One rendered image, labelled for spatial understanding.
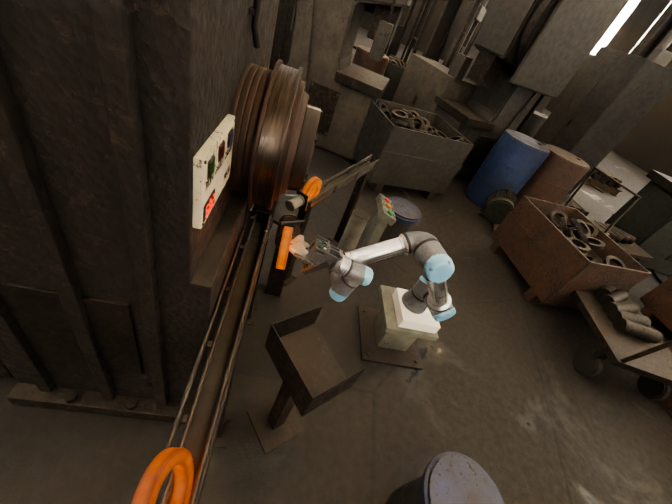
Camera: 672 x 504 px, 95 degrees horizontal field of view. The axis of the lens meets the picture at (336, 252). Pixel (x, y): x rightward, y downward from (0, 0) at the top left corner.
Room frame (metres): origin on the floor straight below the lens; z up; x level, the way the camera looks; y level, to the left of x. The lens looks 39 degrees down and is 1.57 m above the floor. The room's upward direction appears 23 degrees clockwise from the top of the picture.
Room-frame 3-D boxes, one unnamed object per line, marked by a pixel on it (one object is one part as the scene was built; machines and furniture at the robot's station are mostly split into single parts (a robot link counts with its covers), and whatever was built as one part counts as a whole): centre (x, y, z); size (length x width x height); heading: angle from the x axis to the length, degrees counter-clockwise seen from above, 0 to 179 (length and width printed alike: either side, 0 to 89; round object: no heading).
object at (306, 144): (1.01, 0.24, 1.11); 0.28 x 0.06 x 0.28; 15
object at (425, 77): (5.42, -0.38, 0.55); 1.10 x 0.53 x 1.10; 35
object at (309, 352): (0.57, -0.07, 0.36); 0.26 x 0.20 x 0.72; 50
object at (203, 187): (0.63, 0.35, 1.15); 0.26 x 0.02 x 0.18; 15
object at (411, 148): (3.69, -0.27, 0.39); 1.03 x 0.83 x 0.77; 120
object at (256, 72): (0.97, 0.41, 1.11); 0.47 x 0.10 x 0.47; 15
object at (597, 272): (2.79, -1.96, 0.33); 0.93 x 0.73 x 0.66; 22
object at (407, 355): (1.32, -0.53, 0.13); 0.40 x 0.40 x 0.26; 15
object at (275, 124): (0.99, 0.33, 1.11); 0.47 x 0.06 x 0.47; 15
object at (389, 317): (1.32, -0.53, 0.28); 0.32 x 0.32 x 0.04; 15
